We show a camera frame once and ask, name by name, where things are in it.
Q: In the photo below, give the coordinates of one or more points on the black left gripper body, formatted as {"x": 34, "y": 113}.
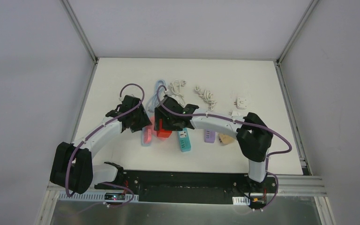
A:
{"x": 139, "y": 121}

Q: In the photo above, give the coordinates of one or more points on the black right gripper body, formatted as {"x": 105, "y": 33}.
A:
{"x": 166, "y": 123}

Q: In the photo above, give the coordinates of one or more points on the red cube socket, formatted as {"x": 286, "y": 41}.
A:
{"x": 162, "y": 133}

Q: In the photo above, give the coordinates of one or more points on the light blue power strip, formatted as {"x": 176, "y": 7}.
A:
{"x": 142, "y": 137}

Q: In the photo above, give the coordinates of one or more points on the purple power strip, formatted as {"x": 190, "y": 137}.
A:
{"x": 210, "y": 136}

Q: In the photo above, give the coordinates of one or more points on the beige dragon cube socket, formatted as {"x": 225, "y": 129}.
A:
{"x": 226, "y": 139}

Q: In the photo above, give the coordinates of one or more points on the white tiger cube socket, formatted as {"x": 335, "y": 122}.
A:
{"x": 234, "y": 113}

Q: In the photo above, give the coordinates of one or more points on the white plug adapter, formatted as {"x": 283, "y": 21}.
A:
{"x": 241, "y": 103}

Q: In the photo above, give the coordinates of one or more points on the pink triangular socket adapter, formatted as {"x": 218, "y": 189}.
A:
{"x": 151, "y": 127}

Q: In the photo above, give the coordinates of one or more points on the pink small plug adapter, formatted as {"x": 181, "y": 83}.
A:
{"x": 147, "y": 137}

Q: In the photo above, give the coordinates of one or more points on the teal power strip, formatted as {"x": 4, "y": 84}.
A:
{"x": 184, "y": 141}

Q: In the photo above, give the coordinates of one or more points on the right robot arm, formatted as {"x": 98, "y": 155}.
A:
{"x": 253, "y": 136}

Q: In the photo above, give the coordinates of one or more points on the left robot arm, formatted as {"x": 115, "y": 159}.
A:
{"x": 73, "y": 168}

